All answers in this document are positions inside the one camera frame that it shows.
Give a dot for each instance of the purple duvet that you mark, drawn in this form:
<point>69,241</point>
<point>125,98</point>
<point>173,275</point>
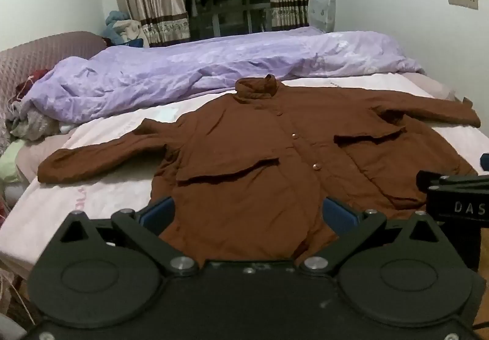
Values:
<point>172,72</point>

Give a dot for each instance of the pile of clothes by wall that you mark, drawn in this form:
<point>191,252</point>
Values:
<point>120,28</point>

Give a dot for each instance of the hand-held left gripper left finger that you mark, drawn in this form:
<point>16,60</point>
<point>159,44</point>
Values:
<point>158,216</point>

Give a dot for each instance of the small blue object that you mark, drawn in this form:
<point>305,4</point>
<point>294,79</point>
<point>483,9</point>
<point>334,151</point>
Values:
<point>485,161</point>

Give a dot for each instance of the bed with pink sheet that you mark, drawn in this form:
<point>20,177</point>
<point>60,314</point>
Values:
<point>114,191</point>

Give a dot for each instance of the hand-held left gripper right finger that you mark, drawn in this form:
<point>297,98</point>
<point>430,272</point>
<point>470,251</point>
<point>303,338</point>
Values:
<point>338,217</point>

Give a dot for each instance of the pale green pillow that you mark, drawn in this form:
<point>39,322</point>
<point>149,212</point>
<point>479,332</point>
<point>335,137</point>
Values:
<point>9,162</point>

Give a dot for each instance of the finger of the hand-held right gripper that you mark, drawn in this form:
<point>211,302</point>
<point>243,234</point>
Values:
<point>450,180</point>

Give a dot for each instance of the brown jacket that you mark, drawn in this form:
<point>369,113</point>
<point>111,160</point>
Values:
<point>248,172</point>

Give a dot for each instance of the pink quilted headboard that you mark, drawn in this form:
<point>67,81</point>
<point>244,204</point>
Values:
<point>46,53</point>

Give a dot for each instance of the beige wall plate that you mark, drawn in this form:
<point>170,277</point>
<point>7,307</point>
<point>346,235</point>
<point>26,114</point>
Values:
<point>463,0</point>

